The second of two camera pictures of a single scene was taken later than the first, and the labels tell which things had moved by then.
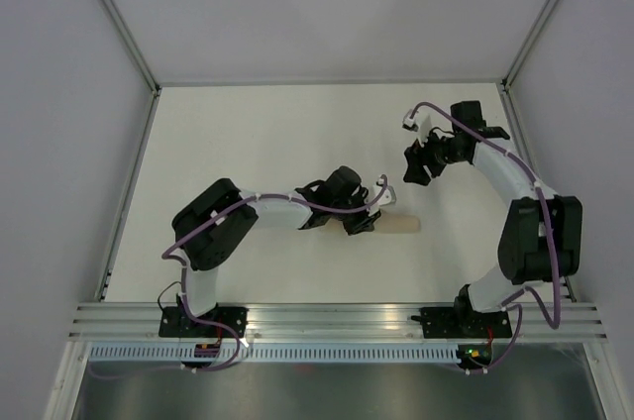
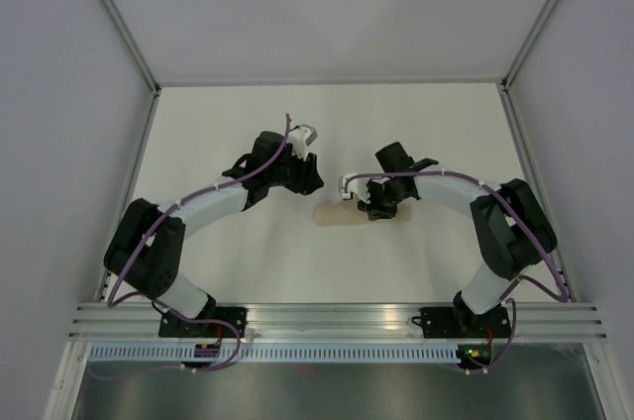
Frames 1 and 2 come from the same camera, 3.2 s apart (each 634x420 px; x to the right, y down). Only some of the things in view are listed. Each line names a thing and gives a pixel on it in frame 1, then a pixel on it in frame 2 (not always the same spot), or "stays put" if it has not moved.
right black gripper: [416, 157] to [373, 209]
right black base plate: [454, 322] stays put
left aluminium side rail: [137, 159] stays put
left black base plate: [173, 323] stays put
